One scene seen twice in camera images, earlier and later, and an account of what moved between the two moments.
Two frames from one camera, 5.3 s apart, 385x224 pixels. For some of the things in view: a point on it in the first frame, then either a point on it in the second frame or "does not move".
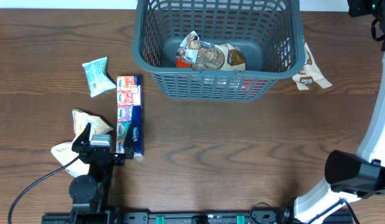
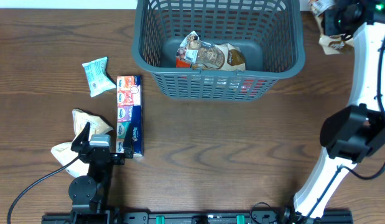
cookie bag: (311, 75) -> (331, 45)
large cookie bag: (204, 55) does not move
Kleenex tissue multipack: (129, 112) does not move
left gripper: (119, 160) does not move
